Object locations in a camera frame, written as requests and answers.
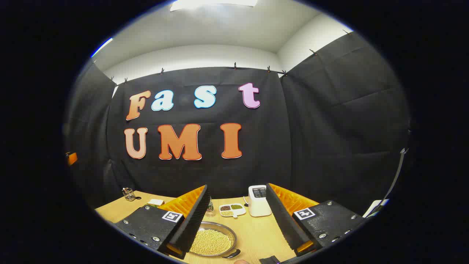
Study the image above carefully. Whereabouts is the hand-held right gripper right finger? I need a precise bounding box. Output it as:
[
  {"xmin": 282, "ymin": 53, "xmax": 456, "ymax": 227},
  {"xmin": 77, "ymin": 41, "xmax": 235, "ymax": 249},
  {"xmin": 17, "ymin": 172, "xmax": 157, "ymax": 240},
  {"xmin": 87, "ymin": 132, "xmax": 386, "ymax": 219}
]
[{"xmin": 266, "ymin": 183, "xmax": 367, "ymax": 257}]

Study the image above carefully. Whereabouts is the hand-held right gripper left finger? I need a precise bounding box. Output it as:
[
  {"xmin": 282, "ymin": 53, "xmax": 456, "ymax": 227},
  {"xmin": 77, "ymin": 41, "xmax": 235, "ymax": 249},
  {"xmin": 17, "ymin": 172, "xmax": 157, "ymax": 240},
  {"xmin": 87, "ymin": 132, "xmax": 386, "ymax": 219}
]
[{"xmin": 114, "ymin": 184, "xmax": 211, "ymax": 260}]

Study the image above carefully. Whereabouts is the steel pot with black handle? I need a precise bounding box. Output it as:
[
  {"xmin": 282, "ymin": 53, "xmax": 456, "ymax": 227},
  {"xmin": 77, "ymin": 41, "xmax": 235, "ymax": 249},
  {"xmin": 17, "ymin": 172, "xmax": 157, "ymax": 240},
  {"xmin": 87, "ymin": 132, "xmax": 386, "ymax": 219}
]
[{"xmin": 189, "ymin": 221, "xmax": 241, "ymax": 259}]

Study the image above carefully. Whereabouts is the pile of yellow soybeans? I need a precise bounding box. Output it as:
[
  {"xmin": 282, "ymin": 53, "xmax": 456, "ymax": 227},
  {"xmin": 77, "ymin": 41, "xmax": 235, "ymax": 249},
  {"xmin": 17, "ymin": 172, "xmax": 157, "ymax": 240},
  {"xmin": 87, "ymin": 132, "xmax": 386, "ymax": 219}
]
[{"xmin": 190, "ymin": 229, "xmax": 232, "ymax": 255}]

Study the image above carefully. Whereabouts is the white toaster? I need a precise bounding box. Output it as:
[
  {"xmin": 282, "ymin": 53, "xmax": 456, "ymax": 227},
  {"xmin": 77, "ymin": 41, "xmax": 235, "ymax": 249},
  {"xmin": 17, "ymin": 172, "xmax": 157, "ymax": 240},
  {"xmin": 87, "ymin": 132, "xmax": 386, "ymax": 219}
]
[{"xmin": 248, "ymin": 185, "xmax": 272, "ymax": 217}]

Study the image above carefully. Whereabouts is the white divided dish of beans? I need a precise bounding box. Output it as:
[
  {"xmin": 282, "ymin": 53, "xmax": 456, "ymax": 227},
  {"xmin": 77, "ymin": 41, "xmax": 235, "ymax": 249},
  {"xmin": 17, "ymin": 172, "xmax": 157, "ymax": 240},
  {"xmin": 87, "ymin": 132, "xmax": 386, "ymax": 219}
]
[{"xmin": 219, "ymin": 203, "xmax": 247, "ymax": 219}]

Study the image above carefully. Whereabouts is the ceiling light panel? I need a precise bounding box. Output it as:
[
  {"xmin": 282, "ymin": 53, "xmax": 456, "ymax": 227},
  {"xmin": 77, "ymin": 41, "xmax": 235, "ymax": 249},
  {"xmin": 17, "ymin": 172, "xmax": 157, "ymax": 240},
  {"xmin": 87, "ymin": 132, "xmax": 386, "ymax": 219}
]
[{"xmin": 170, "ymin": 0, "xmax": 258, "ymax": 11}]

